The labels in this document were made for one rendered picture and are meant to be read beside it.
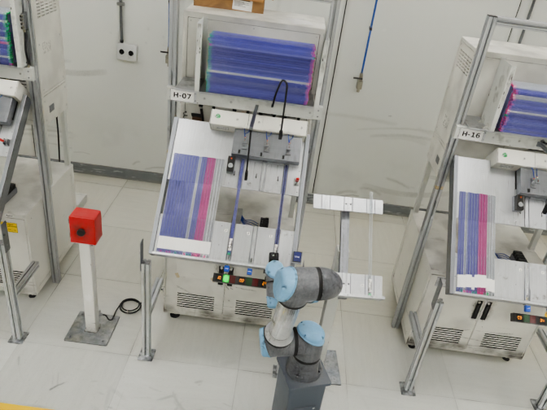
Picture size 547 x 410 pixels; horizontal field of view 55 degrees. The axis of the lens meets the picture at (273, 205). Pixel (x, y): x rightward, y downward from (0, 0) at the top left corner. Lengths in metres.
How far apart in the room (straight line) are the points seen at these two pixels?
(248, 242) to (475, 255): 1.11
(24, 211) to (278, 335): 1.69
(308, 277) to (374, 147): 2.71
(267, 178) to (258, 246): 0.35
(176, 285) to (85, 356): 0.60
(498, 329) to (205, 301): 1.69
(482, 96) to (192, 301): 1.93
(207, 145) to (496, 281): 1.57
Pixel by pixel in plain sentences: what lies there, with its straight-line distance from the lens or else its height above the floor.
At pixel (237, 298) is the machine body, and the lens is 3.07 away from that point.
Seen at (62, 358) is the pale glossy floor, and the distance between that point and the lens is 3.12.
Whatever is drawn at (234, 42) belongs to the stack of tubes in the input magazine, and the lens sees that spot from 2.55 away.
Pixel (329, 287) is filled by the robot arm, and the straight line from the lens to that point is 1.78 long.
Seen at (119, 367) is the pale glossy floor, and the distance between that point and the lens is 3.03.
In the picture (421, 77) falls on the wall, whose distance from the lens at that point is 4.22.
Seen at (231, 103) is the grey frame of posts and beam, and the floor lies 1.34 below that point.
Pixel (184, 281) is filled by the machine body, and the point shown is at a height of 0.32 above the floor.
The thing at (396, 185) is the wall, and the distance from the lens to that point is 4.54.
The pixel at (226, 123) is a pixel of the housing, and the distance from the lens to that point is 2.65.
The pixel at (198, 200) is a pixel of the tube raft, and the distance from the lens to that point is 2.59.
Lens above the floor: 2.24
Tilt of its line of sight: 30 degrees down
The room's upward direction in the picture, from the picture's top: 8 degrees clockwise
